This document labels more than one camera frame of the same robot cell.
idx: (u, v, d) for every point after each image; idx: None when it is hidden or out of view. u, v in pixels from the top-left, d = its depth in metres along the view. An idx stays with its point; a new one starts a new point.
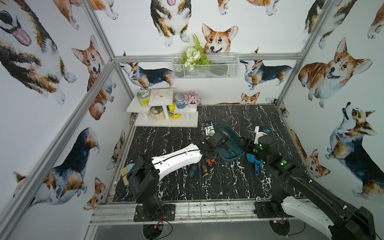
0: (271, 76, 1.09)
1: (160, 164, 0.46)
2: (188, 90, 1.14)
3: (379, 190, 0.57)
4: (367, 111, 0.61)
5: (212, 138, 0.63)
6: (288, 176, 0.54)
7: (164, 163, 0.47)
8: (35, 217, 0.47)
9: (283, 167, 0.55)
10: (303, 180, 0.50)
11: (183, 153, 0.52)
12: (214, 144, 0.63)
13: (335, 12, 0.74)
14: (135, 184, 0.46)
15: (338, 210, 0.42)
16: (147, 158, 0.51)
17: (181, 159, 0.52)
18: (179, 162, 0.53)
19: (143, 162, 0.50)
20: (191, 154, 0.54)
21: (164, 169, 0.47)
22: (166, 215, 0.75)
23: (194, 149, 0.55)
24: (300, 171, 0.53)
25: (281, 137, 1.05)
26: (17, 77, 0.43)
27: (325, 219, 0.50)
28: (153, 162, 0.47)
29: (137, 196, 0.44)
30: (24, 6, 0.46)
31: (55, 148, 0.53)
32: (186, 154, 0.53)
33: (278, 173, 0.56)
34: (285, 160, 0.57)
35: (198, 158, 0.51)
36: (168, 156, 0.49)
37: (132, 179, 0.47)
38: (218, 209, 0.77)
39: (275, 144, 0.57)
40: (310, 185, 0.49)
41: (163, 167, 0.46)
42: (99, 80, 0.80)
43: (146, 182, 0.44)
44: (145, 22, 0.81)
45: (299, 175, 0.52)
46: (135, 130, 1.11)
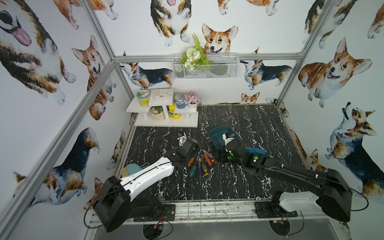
0: (271, 76, 1.09)
1: (130, 183, 0.44)
2: (188, 90, 1.14)
3: (378, 190, 0.58)
4: (367, 111, 0.61)
5: (182, 149, 0.64)
6: (263, 169, 0.57)
7: (134, 182, 0.45)
8: (35, 217, 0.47)
9: (256, 163, 0.57)
10: (276, 167, 0.53)
11: (154, 168, 0.51)
12: (185, 153, 0.64)
13: (334, 12, 0.75)
14: (104, 210, 0.43)
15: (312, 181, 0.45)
16: (114, 181, 0.43)
17: (153, 174, 0.50)
18: (151, 177, 0.50)
19: (111, 185, 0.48)
20: (163, 168, 0.54)
21: (135, 187, 0.44)
22: (166, 215, 0.75)
23: (165, 163, 0.55)
24: (271, 160, 0.55)
25: (281, 137, 1.05)
26: (17, 77, 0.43)
27: (312, 197, 0.52)
28: (122, 183, 0.44)
29: (107, 223, 0.41)
30: (24, 6, 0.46)
31: (55, 148, 0.53)
32: (157, 169, 0.52)
33: (256, 170, 0.57)
34: (256, 155, 0.59)
35: (170, 170, 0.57)
36: (138, 174, 0.48)
37: (100, 206, 0.43)
38: (218, 209, 0.77)
39: (240, 147, 0.61)
40: (283, 170, 0.51)
41: (134, 185, 0.44)
42: (99, 80, 0.80)
43: (116, 205, 0.41)
44: (145, 22, 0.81)
45: (271, 164, 0.54)
46: (135, 130, 1.11)
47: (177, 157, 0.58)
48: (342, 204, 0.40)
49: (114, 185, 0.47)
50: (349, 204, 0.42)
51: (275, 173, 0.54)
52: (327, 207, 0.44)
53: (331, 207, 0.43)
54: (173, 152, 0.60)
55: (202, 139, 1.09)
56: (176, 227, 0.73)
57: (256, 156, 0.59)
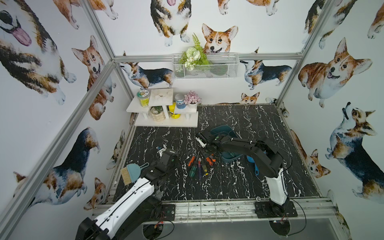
0: (271, 76, 1.09)
1: (107, 220, 0.42)
2: (188, 90, 1.14)
3: (378, 190, 0.58)
4: (367, 111, 0.61)
5: (161, 164, 0.63)
6: (219, 144, 0.72)
7: (111, 217, 0.43)
8: (35, 217, 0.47)
9: (216, 140, 0.72)
10: (227, 140, 0.67)
11: (131, 194, 0.49)
12: (163, 168, 0.62)
13: (334, 12, 0.75)
14: None
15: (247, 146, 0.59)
16: (90, 221, 0.41)
17: (131, 201, 0.48)
18: (129, 205, 0.47)
19: (87, 228, 0.40)
20: (141, 191, 0.51)
21: (113, 224, 0.42)
22: (166, 215, 0.75)
23: (143, 185, 0.53)
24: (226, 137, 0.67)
25: (281, 137, 1.05)
26: (17, 77, 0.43)
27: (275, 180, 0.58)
28: (98, 223, 0.42)
29: None
30: (24, 6, 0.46)
31: (55, 148, 0.53)
32: (135, 194, 0.50)
33: (216, 147, 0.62)
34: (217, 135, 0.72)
35: (149, 189, 0.55)
36: (115, 206, 0.46)
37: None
38: (218, 209, 0.77)
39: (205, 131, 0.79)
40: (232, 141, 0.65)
41: (111, 221, 0.42)
42: (99, 80, 0.80)
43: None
44: (145, 22, 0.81)
45: (226, 139, 0.67)
46: (135, 130, 1.11)
47: (155, 173, 0.57)
48: (267, 162, 0.51)
49: (91, 226, 0.44)
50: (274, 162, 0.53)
51: (227, 146, 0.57)
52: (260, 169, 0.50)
53: (262, 168, 0.56)
54: (151, 169, 0.58)
55: None
56: (176, 226, 0.73)
57: (218, 136, 0.71)
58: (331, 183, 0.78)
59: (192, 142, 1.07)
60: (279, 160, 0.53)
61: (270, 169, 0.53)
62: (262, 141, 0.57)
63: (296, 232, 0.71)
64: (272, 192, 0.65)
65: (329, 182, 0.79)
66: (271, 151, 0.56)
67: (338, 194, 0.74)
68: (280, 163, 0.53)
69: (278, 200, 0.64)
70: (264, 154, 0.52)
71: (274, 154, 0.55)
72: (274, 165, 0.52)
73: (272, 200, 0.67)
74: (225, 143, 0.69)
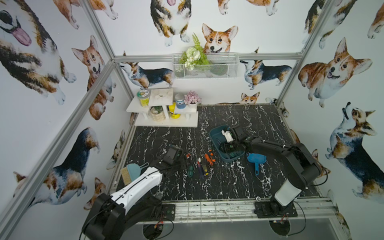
0: (271, 76, 1.09)
1: (123, 197, 0.44)
2: (188, 90, 1.14)
3: (378, 190, 0.58)
4: (367, 111, 0.61)
5: (168, 157, 0.67)
6: (250, 144, 0.69)
7: (125, 195, 0.45)
8: (35, 217, 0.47)
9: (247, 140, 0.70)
10: (259, 141, 0.64)
11: (143, 178, 0.52)
12: (170, 161, 0.66)
13: (334, 12, 0.75)
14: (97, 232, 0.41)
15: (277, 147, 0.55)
16: (105, 196, 0.43)
17: (145, 184, 0.52)
18: (142, 187, 0.50)
19: (102, 203, 0.42)
20: (152, 177, 0.54)
21: (128, 200, 0.44)
22: (166, 215, 0.75)
23: (153, 172, 0.56)
24: (257, 139, 0.65)
25: (281, 137, 1.05)
26: (17, 77, 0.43)
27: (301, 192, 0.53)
28: (114, 198, 0.44)
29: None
30: (24, 6, 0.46)
31: (55, 147, 0.53)
32: (146, 179, 0.53)
33: (245, 146, 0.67)
34: (249, 135, 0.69)
35: (158, 178, 0.58)
36: (128, 187, 0.48)
37: (90, 229, 0.42)
38: (218, 209, 0.77)
39: (238, 128, 0.76)
40: (263, 143, 0.61)
41: (126, 198, 0.44)
42: (99, 80, 0.80)
43: (112, 221, 0.40)
44: (145, 22, 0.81)
45: (257, 140, 0.64)
46: (135, 130, 1.11)
47: (164, 166, 0.60)
48: (298, 169, 0.47)
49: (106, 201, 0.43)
50: (307, 171, 0.47)
51: (257, 147, 0.66)
52: (289, 174, 0.51)
53: (291, 175, 0.50)
54: (160, 162, 0.61)
55: (202, 138, 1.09)
56: (176, 227, 0.73)
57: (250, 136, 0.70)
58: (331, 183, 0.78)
59: (192, 142, 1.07)
60: (312, 171, 0.47)
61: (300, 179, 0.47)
62: (297, 148, 0.52)
63: (297, 232, 0.71)
64: (280, 193, 0.63)
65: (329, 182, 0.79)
66: (306, 161, 0.51)
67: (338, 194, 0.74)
68: (314, 175, 0.47)
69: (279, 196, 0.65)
70: (296, 161, 0.47)
71: (309, 165, 0.49)
72: (305, 174, 0.47)
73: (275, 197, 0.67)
74: (256, 143, 0.65)
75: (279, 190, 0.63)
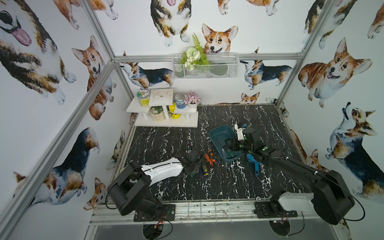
0: (271, 76, 1.09)
1: (150, 171, 0.48)
2: (188, 90, 1.14)
3: (378, 190, 0.58)
4: (367, 111, 0.61)
5: (189, 155, 0.71)
6: (268, 157, 0.60)
7: (152, 170, 0.49)
8: (35, 217, 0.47)
9: (264, 151, 0.61)
10: (280, 158, 0.56)
11: (168, 164, 0.56)
12: (191, 158, 0.70)
13: (335, 12, 0.74)
14: (120, 195, 0.44)
15: (309, 174, 0.47)
16: (136, 165, 0.47)
17: (168, 168, 0.56)
18: (165, 170, 0.55)
19: (133, 170, 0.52)
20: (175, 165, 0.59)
21: (153, 175, 0.49)
22: (166, 215, 0.75)
23: (176, 162, 0.60)
24: (278, 153, 0.58)
25: (281, 137, 1.05)
26: (17, 77, 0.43)
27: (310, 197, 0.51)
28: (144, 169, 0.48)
29: (121, 207, 0.43)
30: (24, 6, 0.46)
31: (55, 148, 0.53)
32: (170, 165, 0.57)
33: (262, 157, 0.62)
34: (266, 146, 0.63)
35: (178, 170, 0.62)
36: (155, 165, 0.52)
37: (116, 189, 0.45)
38: (218, 209, 0.77)
39: (256, 134, 0.64)
40: (286, 161, 0.54)
41: (152, 173, 0.48)
42: (99, 80, 0.80)
43: (136, 189, 0.44)
44: (145, 22, 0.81)
45: (277, 155, 0.57)
46: (135, 130, 1.11)
47: (185, 161, 0.63)
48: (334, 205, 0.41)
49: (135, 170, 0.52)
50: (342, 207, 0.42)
51: (277, 163, 0.58)
52: (318, 205, 0.45)
53: (321, 206, 0.43)
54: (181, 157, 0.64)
55: (202, 138, 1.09)
56: (176, 227, 0.73)
57: (267, 146, 0.62)
58: None
59: (192, 142, 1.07)
60: (345, 206, 0.42)
61: (334, 215, 0.41)
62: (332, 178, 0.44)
63: (296, 232, 0.71)
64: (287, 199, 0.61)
65: None
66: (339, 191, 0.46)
67: None
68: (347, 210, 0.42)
69: (286, 197, 0.62)
70: (332, 193, 0.41)
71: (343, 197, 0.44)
72: (339, 209, 0.41)
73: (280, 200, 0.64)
74: (276, 159, 0.57)
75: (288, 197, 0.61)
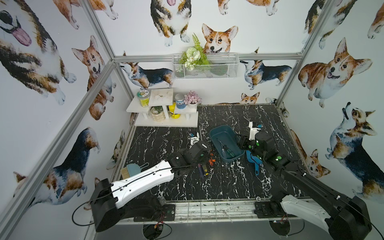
0: (271, 76, 1.09)
1: (121, 190, 0.42)
2: (188, 90, 1.14)
3: (378, 190, 0.58)
4: (367, 111, 0.61)
5: (188, 154, 0.57)
6: (283, 171, 0.55)
7: (124, 189, 0.43)
8: (35, 217, 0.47)
9: (278, 162, 0.56)
10: (296, 173, 0.51)
11: (150, 174, 0.47)
12: (190, 159, 0.57)
13: (335, 12, 0.74)
14: (96, 211, 0.43)
15: (332, 200, 0.43)
16: (107, 184, 0.42)
17: (149, 180, 0.47)
18: (142, 185, 0.46)
19: (103, 188, 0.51)
20: (159, 175, 0.49)
21: (123, 195, 0.42)
22: (166, 215, 0.75)
23: (164, 169, 0.50)
24: (294, 166, 0.53)
25: (281, 137, 1.05)
26: (17, 77, 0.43)
27: (322, 213, 0.50)
28: (113, 188, 0.42)
29: (97, 225, 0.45)
30: (24, 6, 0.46)
31: (55, 148, 0.53)
32: (153, 176, 0.47)
33: (274, 168, 0.57)
34: (279, 155, 0.58)
35: (168, 177, 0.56)
36: (131, 180, 0.45)
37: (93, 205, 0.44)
38: (218, 209, 0.77)
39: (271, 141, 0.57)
40: (303, 178, 0.49)
41: (123, 192, 0.42)
42: (99, 80, 0.80)
43: (103, 212, 0.40)
44: (145, 22, 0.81)
45: (293, 169, 0.53)
46: (135, 130, 1.11)
47: (180, 162, 0.53)
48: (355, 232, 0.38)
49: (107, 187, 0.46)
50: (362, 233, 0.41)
51: (291, 179, 0.54)
52: (336, 227, 0.42)
53: (340, 230, 0.41)
54: (177, 157, 0.54)
55: (202, 138, 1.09)
56: (176, 227, 0.73)
57: (280, 156, 0.58)
58: (331, 184, 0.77)
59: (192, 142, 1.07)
60: (365, 231, 0.41)
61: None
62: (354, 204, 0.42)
63: (296, 232, 0.71)
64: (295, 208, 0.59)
65: (329, 182, 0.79)
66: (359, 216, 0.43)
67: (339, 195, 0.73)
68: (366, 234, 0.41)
69: (292, 205, 0.60)
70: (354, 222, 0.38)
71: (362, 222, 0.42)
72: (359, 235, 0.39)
73: (284, 204, 0.63)
74: (292, 175, 0.53)
75: (295, 206, 0.58)
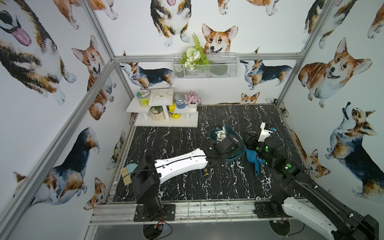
0: (271, 76, 1.09)
1: (163, 168, 0.45)
2: (188, 90, 1.14)
3: (378, 190, 0.58)
4: (367, 111, 0.61)
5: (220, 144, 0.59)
6: (292, 181, 0.53)
7: (166, 168, 0.46)
8: (35, 217, 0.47)
9: (288, 171, 0.53)
10: (308, 186, 0.49)
11: (187, 158, 0.51)
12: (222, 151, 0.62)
13: (335, 12, 0.74)
14: (136, 185, 0.46)
15: (344, 219, 0.42)
16: (151, 160, 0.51)
17: (188, 164, 0.52)
18: (182, 167, 0.51)
19: (146, 164, 0.50)
20: (195, 160, 0.53)
21: (166, 173, 0.47)
22: (166, 215, 0.75)
23: (200, 155, 0.53)
24: (305, 176, 0.51)
25: (281, 137, 1.05)
26: (17, 77, 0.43)
27: (327, 224, 0.49)
28: (156, 165, 0.45)
29: (135, 198, 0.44)
30: (24, 6, 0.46)
31: (55, 148, 0.53)
32: (190, 160, 0.51)
33: (283, 176, 0.54)
34: (289, 163, 0.55)
35: (203, 165, 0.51)
36: (173, 160, 0.48)
37: (134, 178, 0.47)
38: (218, 209, 0.77)
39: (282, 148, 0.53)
40: (315, 191, 0.48)
41: (166, 170, 0.46)
42: (99, 80, 0.80)
43: (147, 185, 0.42)
44: (145, 22, 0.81)
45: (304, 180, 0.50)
46: (135, 130, 1.11)
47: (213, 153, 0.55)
48: None
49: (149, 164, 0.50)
50: None
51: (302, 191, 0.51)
52: None
53: None
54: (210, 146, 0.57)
55: (202, 138, 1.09)
56: (176, 227, 0.73)
57: (290, 164, 0.55)
58: (331, 184, 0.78)
59: (192, 142, 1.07)
60: None
61: None
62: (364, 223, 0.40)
63: (296, 232, 0.71)
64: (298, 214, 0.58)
65: (328, 182, 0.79)
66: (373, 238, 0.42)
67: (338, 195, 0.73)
68: None
69: (294, 209, 0.59)
70: None
71: None
72: None
73: (286, 207, 0.63)
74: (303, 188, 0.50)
75: (299, 212, 0.58)
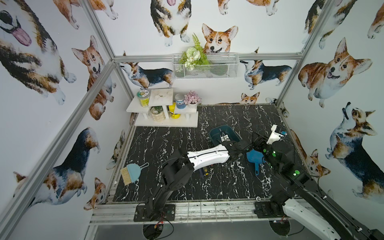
0: (271, 76, 1.09)
1: (194, 158, 0.51)
2: (188, 90, 1.14)
3: (378, 190, 0.58)
4: (367, 111, 0.61)
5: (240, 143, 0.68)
6: (300, 189, 0.51)
7: (197, 158, 0.52)
8: (35, 217, 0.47)
9: (296, 178, 0.51)
10: (317, 195, 0.47)
11: (213, 151, 0.57)
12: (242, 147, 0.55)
13: (335, 12, 0.74)
14: (170, 173, 0.52)
15: (353, 232, 0.41)
16: (183, 151, 0.52)
17: (213, 157, 0.59)
18: (210, 159, 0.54)
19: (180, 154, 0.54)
20: (220, 154, 0.60)
21: (197, 163, 0.54)
22: (166, 215, 0.75)
23: (223, 150, 0.59)
24: (313, 184, 0.50)
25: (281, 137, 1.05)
26: (17, 77, 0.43)
27: (330, 231, 0.49)
28: (188, 155, 0.52)
29: (171, 184, 0.50)
30: (24, 6, 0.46)
31: (55, 148, 0.53)
32: (215, 153, 0.58)
33: (289, 182, 0.52)
34: (297, 170, 0.53)
35: (226, 158, 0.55)
36: (201, 152, 0.55)
37: (167, 168, 0.53)
38: (218, 209, 0.77)
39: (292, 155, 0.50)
40: (324, 202, 0.46)
41: (196, 161, 0.51)
42: (99, 80, 0.80)
43: (183, 172, 0.49)
44: (146, 22, 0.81)
45: (313, 189, 0.49)
46: (135, 130, 1.11)
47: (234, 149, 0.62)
48: None
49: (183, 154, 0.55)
50: None
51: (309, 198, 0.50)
52: None
53: None
54: (230, 143, 0.63)
55: (202, 138, 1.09)
56: (176, 227, 0.73)
57: (297, 171, 0.53)
58: (330, 184, 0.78)
59: (192, 142, 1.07)
60: None
61: None
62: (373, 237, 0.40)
63: (296, 232, 0.71)
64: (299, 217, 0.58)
65: (328, 182, 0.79)
66: None
67: (338, 195, 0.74)
68: None
69: (295, 212, 0.59)
70: None
71: None
72: None
73: (286, 209, 0.63)
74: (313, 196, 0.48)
75: (300, 215, 0.58)
